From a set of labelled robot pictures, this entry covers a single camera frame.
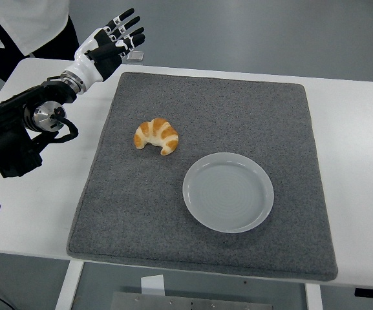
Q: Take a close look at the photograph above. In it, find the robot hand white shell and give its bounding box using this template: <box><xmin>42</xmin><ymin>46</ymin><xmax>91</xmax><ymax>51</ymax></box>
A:
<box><xmin>63</xmin><ymin>8</ymin><xmax>146</xmax><ymax>94</ymax></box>

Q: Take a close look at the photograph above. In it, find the croissant bread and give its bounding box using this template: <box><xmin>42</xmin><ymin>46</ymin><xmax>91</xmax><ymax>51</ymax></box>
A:
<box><xmin>133</xmin><ymin>118</ymin><xmax>180</xmax><ymax>156</ymax></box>

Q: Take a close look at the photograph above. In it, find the grey round plate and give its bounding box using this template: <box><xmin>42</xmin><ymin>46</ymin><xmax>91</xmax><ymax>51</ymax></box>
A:
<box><xmin>182</xmin><ymin>152</ymin><xmax>275</xmax><ymax>234</ymax></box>

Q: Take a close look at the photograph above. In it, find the grey metal plate with screws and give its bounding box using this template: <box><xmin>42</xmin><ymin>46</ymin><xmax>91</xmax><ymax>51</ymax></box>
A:
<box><xmin>110</xmin><ymin>291</ymin><xmax>273</xmax><ymax>310</ymax></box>

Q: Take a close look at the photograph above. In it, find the person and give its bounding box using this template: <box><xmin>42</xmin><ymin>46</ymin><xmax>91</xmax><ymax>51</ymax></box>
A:
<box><xmin>0</xmin><ymin>0</ymin><xmax>80</xmax><ymax>83</ymax></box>

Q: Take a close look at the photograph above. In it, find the grey felt mat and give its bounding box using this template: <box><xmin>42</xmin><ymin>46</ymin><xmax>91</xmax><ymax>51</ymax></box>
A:
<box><xmin>65</xmin><ymin>71</ymin><xmax>339</xmax><ymax>282</ymax></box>

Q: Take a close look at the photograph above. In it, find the white table leg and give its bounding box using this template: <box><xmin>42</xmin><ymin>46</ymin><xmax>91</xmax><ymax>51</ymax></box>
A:
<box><xmin>54</xmin><ymin>260</ymin><xmax>85</xmax><ymax>310</ymax></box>
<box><xmin>304</xmin><ymin>283</ymin><xmax>323</xmax><ymax>310</ymax></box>

